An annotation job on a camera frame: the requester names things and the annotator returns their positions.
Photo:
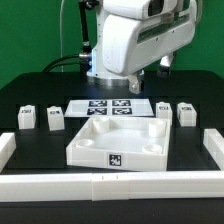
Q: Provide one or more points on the white marker base plate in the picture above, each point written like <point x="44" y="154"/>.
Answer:
<point x="110" y="107"/>

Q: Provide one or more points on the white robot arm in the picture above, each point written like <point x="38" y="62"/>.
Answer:
<point x="132" y="34"/>

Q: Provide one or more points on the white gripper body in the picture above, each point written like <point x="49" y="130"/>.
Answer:
<point x="136" y="81"/>

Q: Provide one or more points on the white right fence wall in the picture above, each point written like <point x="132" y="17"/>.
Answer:
<point x="214" y="143"/>

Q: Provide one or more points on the white front fence wall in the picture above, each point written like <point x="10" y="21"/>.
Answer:
<point x="111" y="186"/>

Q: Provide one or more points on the white square tabletop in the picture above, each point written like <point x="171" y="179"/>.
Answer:
<point x="121" y="143"/>

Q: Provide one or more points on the white left fence wall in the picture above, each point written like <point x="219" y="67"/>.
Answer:
<point x="7" y="148"/>

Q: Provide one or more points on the white fence wall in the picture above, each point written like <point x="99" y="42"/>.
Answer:
<point x="111" y="186"/>
<point x="7" y="148"/>
<point x="214" y="143"/>

